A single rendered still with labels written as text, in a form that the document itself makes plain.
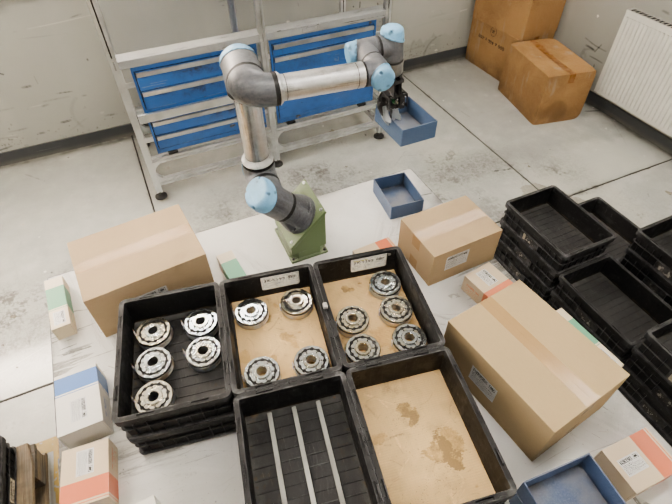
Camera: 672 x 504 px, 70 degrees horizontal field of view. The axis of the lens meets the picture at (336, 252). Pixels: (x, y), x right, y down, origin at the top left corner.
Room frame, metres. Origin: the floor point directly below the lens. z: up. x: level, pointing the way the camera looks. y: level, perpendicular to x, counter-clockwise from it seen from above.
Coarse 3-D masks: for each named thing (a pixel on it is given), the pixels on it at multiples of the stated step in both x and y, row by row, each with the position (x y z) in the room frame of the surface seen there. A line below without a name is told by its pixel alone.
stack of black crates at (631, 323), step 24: (600, 264) 1.43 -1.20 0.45; (576, 288) 1.35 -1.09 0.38; (600, 288) 1.34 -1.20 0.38; (624, 288) 1.33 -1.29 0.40; (648, 288) 1.26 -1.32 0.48; (576, 312) 1.21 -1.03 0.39; (600, 312) 1.21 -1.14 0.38; (624, 312) 1.21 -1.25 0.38; (648, 312) 1.20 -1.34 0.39; (600, 336) 1.09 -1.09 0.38; (624, 336) 1.02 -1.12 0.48
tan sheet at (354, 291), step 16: (336, 288) 1.00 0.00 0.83; (352, 288) 1.00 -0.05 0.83; (368, 288) 1.00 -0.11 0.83; (336, 304) 0.94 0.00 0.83; (352, 304) 0.94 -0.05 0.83; (368, 304) 0.94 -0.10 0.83; (352, 320) 0.87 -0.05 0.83; (416, 320) 0.87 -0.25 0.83; (384, 336) 0.81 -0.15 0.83; (384, 352) 0.76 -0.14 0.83
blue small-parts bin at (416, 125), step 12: (408, 96) 1.71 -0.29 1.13; (408, 108) 1.71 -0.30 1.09; (420, 108) 1.64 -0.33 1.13; (396, 120) 1.65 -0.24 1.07; (408, 120) 1.65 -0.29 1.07; (420, 120) 1.63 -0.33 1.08; (432, 120) 1.56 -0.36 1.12; (396, 132) 1.51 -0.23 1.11; (408, 132) 1.49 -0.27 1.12; (420, 132) 1.51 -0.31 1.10; (432, 132) 1.53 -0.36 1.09; (408, 144) 1.49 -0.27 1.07
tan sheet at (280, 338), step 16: (304, 288) 1.01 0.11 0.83; (272, 304) 0.94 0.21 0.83; (272, 320) 0.88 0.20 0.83; (288, 320) 0.88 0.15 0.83; (304, 320) 0.88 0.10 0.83; (240, 336) 0.82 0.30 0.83; (256, 336) 0.82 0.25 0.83; (272, 336) 0.82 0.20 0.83; (288, 336) 0.82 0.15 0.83; (304, 336) 0.82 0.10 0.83; (320, 336) 0.82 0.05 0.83; (240, 352) 0.76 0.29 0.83; (256, 352) 0.76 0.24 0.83; (272, 352) 0.76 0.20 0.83; (288, 352) 0.76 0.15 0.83; (288, 368) 0.71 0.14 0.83
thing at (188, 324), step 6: (192, 312) 0.89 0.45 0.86; (198, 312) 0.89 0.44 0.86; (204, 312) 0.89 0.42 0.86; (210, 312) 0.89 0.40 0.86; (186, 318) 0.87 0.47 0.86; (192, 318) 0.87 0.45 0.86; (210, 318) 0.87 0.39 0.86; (216, 318) 0.87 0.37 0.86; (186, 324) 0.85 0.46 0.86; (192, 324) 0.85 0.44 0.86; (210, 324) 0.84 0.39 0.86; (216, 324) 0.85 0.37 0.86; (186, 330) 0.82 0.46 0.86; (192, 330) 0.83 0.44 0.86; (198, 330) 0.82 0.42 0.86; (204, 330) 0.83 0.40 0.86; (210, 330) 0.82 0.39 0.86
